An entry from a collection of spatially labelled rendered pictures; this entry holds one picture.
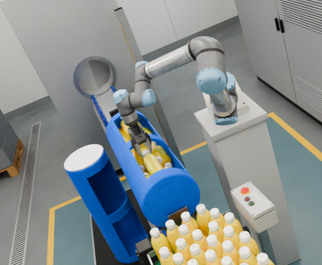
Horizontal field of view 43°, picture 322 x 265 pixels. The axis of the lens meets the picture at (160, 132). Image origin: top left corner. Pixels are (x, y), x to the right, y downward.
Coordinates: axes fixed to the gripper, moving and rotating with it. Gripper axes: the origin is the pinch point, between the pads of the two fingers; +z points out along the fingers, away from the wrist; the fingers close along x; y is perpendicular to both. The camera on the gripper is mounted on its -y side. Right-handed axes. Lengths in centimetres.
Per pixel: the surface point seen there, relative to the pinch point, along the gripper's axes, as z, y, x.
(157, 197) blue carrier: 6.5, -27.8, 5.8
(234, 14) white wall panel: 114, 465, -271
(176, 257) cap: 10, -62, 11
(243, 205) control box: 11, -53, -24
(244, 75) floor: 128, 274, -179
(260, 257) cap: 9, -81, -15
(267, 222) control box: 17, -61, -29
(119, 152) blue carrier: 4.8, 21.7, 11.6
